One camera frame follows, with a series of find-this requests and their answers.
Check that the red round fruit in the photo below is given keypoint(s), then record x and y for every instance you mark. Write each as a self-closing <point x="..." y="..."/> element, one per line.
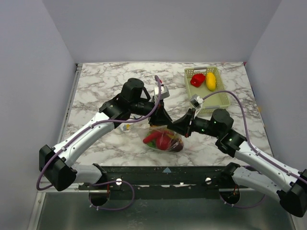
<point x="163" y="143"/>

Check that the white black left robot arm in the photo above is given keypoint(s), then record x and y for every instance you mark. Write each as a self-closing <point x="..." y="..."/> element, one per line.
<point x="57" y="163"/>

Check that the green bell pepper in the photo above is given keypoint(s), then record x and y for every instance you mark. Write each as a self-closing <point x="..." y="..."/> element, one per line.
<point x="152" y="145"/>

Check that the dark maroon fruit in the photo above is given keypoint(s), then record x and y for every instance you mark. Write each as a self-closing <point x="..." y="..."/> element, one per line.
<point x="176" y="145"/>

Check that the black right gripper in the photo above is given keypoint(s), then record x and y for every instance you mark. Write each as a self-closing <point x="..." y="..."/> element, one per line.
<point x="189" y="122"/>

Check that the clear zip top bag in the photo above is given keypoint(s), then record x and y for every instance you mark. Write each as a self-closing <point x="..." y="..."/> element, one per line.
<point x="145" y="131"/>

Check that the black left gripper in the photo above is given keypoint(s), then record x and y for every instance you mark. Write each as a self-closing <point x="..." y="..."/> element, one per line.
<point x="160" y="117"/>

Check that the red chili pepper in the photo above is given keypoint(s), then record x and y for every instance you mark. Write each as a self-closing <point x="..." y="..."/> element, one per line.
<point x="153" y="136"/>

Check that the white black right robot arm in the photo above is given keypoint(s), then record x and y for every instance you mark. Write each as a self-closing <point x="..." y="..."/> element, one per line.
<point x="284" y="183"/>

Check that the pale green perforated basket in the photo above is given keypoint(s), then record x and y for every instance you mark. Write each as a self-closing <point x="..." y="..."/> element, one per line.
<point x="220" y="100"/>

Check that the red bell pepper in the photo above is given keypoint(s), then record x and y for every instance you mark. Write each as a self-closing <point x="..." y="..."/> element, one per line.
<point x="197" y="79"/>

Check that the yellow mango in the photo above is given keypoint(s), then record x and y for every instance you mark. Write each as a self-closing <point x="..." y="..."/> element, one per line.
<point x="211" y="81"/>

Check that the black mounting rail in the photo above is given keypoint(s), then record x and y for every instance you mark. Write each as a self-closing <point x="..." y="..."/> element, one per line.
<point x="162" y="182"/>

